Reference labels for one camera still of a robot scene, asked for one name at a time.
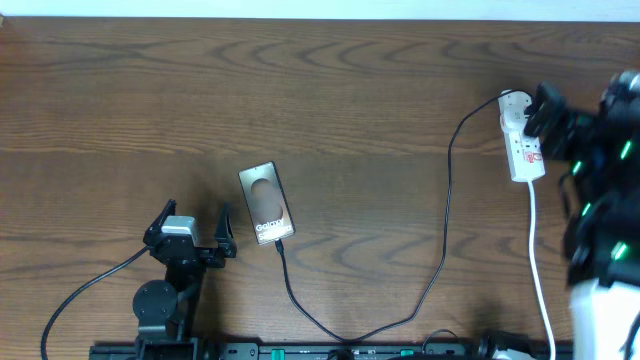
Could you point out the white USB charger adapter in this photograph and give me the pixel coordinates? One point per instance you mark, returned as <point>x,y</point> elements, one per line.
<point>512,106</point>

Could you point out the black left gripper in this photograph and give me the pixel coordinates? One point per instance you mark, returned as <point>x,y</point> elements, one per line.
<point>223,238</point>

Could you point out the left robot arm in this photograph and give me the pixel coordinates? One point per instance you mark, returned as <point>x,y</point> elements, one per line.
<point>166,308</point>

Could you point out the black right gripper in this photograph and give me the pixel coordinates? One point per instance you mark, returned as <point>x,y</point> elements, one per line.
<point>574,122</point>

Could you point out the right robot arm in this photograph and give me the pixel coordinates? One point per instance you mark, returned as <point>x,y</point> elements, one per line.
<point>601,241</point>

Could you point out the white power strip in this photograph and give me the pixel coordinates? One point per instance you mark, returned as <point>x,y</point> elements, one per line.
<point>524,155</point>

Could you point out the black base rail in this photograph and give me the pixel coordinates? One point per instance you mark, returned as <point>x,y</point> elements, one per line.
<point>253,351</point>

